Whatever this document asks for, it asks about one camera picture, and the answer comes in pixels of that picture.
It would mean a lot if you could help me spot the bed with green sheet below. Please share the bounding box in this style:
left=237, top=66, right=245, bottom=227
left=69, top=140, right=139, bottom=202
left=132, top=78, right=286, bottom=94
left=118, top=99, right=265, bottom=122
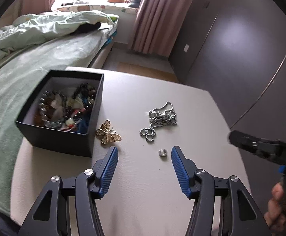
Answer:
left=0, top=25, right=119, bottom=208

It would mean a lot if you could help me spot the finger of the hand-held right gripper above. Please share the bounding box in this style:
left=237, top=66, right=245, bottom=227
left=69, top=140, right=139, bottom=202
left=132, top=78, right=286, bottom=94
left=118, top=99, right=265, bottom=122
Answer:
left=229, top=130, right=286, bottom=168

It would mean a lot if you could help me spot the light green quilt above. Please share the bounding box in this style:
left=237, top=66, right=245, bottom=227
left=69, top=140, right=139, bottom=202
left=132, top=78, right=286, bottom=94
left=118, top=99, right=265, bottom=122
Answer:
left=0, top=10, right=120, bottom=70

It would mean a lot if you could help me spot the grey wardrobe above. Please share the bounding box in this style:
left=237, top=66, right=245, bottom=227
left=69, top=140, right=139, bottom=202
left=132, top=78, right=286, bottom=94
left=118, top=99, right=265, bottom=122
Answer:
left=169, top=0, right=286, bottom=131

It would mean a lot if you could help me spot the silver ball chain necklace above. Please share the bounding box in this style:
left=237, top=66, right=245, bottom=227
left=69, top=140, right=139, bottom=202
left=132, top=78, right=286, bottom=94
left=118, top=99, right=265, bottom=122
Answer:
left=139, top=101, right=178, bottom=143

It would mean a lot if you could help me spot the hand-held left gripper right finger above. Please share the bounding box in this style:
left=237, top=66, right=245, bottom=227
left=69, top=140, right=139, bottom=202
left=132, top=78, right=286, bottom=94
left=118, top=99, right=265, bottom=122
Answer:
left=171, top=146, right=272, bottom=236

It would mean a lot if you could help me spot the gold butterfly brooch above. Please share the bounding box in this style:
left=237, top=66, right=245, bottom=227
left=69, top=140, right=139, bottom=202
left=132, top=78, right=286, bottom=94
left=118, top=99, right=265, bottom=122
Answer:
left=95, top=119, right=122, bottom=146

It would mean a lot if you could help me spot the printed window seat cushion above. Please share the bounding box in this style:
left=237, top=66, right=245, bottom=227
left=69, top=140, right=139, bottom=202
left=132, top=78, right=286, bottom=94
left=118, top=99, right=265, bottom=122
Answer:
left=52, top=3, right=140, bottom=14

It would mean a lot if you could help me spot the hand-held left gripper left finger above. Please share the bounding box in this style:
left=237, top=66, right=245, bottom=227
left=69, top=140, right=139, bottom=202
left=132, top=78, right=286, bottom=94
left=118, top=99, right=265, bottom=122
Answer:
left=18, top=146, right=119, bottom=236

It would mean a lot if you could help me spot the black cloth on bed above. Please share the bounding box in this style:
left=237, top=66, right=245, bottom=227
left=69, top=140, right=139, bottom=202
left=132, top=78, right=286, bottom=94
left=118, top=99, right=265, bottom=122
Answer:
left=75, top=22, right=102, bottom=34

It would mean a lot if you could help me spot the black box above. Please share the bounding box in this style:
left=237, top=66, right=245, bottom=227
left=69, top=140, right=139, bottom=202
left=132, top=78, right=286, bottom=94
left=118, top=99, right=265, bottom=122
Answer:
left=15, top=70, right=104, bottom=158

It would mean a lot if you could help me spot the person's right hand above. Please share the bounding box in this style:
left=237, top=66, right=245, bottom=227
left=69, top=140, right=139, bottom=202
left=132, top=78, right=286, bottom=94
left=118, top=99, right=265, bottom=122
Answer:
left=263, top=182, right=286, bottom=230

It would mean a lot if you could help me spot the white padded table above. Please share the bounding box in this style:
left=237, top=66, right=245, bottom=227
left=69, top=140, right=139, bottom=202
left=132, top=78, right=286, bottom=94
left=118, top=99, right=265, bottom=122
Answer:
left=10, top=66, right=253, bottom=236

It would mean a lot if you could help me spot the heap of bead bracelets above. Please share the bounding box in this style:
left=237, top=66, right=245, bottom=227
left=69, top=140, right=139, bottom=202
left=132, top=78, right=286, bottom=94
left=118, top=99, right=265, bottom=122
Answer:
left=35, top=82, right=97, bottom=134

